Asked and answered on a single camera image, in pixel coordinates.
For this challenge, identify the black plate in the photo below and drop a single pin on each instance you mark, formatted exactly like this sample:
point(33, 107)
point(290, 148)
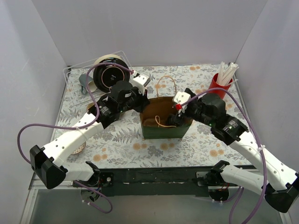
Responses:
point(105, 76)

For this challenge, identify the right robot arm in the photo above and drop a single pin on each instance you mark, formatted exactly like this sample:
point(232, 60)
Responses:
point(280, 182)

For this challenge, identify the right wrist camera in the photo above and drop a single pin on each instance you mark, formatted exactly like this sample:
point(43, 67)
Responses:
point(180, 101)

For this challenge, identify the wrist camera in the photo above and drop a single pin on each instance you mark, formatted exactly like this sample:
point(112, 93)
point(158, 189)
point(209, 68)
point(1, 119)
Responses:
point(180, 101)
point(140, 81)

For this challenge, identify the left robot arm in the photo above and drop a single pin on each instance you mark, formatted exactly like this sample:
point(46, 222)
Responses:
point(49, 161)

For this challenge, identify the cardboard cup carrier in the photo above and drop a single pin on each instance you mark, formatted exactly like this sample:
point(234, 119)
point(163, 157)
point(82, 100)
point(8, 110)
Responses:
point(152, 122)
point(90, 107)

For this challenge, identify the red cup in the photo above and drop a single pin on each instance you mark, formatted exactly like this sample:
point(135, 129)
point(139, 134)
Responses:
point(214, 84)

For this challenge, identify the green paper bag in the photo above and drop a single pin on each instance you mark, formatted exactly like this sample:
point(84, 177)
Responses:
point(162, 107)

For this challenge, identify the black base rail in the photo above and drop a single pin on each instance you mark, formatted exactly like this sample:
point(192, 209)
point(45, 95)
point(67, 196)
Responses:
point(153, 181)

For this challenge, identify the white wrapped straws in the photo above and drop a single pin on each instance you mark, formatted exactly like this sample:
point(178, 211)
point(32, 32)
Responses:
point(226, 74)

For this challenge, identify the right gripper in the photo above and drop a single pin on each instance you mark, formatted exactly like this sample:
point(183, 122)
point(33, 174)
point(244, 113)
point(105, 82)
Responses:
point(177, 116)

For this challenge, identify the grey mug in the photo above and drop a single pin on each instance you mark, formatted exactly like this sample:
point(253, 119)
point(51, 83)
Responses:
point(87, 82)

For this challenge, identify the white wire dish rack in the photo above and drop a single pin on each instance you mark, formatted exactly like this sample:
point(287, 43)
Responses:
point(72, 73)

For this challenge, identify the floral table mat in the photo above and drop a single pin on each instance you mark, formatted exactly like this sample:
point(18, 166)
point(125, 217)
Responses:
point(122, 144)

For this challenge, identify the patterned round coaster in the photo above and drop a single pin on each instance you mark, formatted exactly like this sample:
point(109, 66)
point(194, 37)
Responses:
point(79, 149)

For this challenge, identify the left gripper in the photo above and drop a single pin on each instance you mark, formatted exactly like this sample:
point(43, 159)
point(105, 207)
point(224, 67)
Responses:
point(143, 102)

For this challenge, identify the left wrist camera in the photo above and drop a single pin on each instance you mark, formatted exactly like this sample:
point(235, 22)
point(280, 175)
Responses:
point(140, 81)

